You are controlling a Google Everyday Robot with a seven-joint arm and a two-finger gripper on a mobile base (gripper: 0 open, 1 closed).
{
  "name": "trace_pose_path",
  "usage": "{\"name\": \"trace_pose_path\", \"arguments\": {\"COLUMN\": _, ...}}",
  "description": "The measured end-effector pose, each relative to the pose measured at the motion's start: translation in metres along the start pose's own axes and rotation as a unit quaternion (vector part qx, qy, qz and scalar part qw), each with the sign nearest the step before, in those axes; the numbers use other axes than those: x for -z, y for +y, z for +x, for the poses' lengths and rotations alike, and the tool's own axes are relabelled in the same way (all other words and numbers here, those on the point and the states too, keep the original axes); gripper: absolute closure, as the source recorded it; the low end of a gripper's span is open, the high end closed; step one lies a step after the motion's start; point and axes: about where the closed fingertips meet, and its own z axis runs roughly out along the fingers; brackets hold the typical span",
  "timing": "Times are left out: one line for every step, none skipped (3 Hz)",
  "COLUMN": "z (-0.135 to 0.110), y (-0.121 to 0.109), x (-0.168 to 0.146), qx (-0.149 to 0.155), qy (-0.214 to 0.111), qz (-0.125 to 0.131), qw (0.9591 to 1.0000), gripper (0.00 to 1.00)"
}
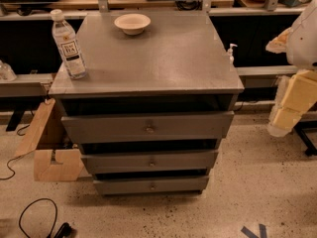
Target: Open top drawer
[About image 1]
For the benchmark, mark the white pump dispenser bottle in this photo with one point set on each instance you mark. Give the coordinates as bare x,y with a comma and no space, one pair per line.
230,52

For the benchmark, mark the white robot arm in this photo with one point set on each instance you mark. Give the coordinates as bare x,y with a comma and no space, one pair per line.
299,41

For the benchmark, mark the wooden plank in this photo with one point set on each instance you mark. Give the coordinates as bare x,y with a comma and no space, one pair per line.
34,133

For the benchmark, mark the grey drawer cabinet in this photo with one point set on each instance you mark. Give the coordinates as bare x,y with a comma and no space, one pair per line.
176,65

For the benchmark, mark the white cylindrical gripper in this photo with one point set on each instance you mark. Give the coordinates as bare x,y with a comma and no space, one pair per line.
303,45

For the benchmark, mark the grey drawer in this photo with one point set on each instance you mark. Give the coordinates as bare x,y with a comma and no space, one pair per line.
150,185
147,127
150,162

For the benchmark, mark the clear tea bottle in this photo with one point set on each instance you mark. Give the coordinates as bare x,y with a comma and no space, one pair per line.
68,47

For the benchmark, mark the grey top drawer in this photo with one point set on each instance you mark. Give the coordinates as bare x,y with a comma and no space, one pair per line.
147,127

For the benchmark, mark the grey middle drawer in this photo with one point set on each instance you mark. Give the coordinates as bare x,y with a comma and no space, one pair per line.
150,162

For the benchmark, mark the white paper bowl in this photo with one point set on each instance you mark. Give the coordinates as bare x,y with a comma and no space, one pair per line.
132,24

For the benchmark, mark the grey bottom drawer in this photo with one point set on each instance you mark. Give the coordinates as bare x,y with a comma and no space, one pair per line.
150,185

